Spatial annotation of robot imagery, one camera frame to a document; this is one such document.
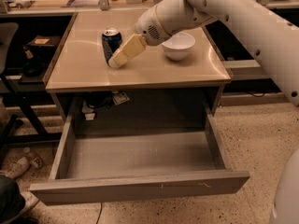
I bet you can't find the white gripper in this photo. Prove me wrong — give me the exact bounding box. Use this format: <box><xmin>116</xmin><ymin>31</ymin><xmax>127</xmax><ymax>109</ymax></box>
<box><xmin>108</xmin><ymin>6</ymin><xmax>171</xmax><ymax>68</ymax></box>

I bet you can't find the blue pepsi can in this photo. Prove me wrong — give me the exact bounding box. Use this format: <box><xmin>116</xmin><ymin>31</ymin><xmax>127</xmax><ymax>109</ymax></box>
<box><xmin>102</xmin><ymin>28</ymin><xmax>122</xmax><ymax>62</ymax></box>

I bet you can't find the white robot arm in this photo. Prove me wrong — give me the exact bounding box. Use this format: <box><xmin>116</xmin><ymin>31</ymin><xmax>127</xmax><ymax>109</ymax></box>
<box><xmin>108</xmin><ymin>0</ymin><xmax>299</xmax><ymax>106</ymax></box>

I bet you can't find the grey cabinet with beige top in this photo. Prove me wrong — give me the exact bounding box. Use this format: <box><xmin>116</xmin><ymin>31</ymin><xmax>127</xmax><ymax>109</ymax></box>
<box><xmin>42</xmin><ymin>7</ymin><xmax>234</xmax><ymax>123</ymax></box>

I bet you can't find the open grey top drawer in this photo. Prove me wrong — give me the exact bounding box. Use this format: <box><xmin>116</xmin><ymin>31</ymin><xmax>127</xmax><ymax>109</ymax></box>
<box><xmin>29</xmin><ymin>96</ymin><xmax>250</xmax><ymax>206</ymax></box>

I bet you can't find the white ceramic bowl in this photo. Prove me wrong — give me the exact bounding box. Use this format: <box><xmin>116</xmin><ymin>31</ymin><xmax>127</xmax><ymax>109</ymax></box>
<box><xmin>162</xmin><ymin>32</ymin><xmax>195</xmax><ymax>61</ymax></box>

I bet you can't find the white paper tag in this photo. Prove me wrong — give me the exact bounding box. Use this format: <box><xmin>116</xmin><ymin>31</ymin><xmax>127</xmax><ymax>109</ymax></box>
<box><xmin>112</xmin><ymin>91</ymin><xmax>129</xmax><ymax>105</ymax></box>

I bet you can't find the black box with label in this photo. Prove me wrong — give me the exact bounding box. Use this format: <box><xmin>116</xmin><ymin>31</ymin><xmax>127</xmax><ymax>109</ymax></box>
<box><xmin>27</xmin><ymin>35</ymin><xmax>61</xmax><ymax>49</ymax></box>

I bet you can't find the clear plastic bottle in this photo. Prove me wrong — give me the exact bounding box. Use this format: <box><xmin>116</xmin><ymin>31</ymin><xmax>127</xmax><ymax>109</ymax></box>
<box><xmin>23</xmin><ymin>147</ymin><xmax>44</xmax><ymax>169</ymax></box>

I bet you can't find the white sneaker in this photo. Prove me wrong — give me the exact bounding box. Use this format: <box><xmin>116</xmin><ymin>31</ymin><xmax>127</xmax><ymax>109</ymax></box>
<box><xmin>0</xmin><ymin>157</ymin><xmax>30</xmax><ymax>179</ymax></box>

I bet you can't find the dark trouser leg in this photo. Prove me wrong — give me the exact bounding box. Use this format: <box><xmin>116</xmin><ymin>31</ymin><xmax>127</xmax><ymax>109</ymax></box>
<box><xmin>0</xmin><ymin>175</ymin><xmax>25</xmax><ymax>223</ymax></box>

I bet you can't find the black floor cable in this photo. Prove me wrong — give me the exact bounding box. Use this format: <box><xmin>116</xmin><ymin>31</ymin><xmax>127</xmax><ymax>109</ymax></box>
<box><xmin>95</xmin><ymin>202</ymin><xmax>104</xmax><ymax>224</ymax></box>

